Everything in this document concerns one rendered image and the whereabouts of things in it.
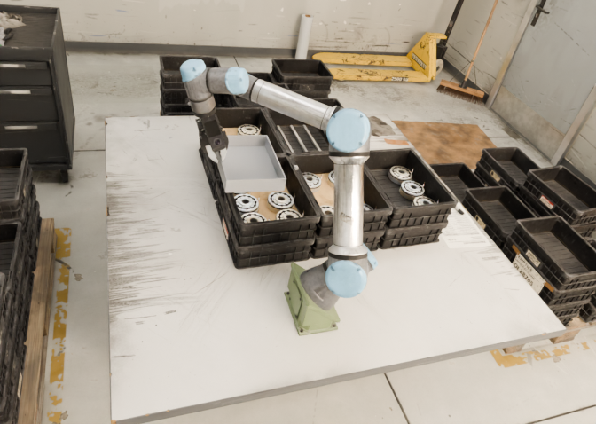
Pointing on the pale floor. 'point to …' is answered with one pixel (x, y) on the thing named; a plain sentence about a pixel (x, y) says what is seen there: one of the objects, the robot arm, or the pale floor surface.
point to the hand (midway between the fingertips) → (219, 160)
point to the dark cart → (37, 90)
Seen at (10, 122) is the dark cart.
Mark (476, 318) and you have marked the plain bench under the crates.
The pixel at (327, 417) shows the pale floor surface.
